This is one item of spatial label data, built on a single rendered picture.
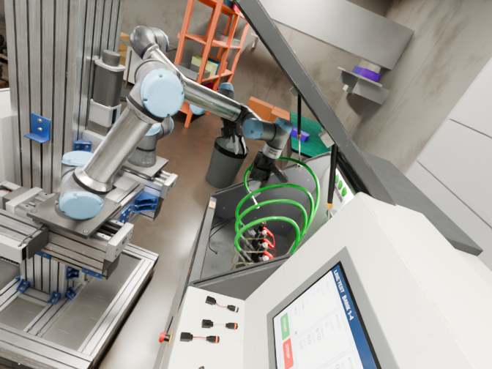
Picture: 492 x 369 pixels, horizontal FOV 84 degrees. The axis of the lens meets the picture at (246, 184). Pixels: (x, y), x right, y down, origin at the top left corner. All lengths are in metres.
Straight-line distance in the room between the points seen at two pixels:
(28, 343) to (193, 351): 1.04
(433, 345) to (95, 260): 1.09
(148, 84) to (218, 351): 0.80
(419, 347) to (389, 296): 0.10
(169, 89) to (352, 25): 4.46
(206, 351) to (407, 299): 0.60
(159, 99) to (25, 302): 1.47
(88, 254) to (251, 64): 6.59
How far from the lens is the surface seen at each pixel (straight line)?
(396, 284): 0.64
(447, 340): 0.57
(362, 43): 5.12
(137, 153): 1.51
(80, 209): 0.96
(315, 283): 0.80
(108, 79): 1.20
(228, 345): 1.00
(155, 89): 0.79
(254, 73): 7.37
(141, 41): 1.41
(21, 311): 1.95
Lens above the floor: 1.82
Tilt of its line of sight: 28 degrees down
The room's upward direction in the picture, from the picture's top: 23 degrees clockwise
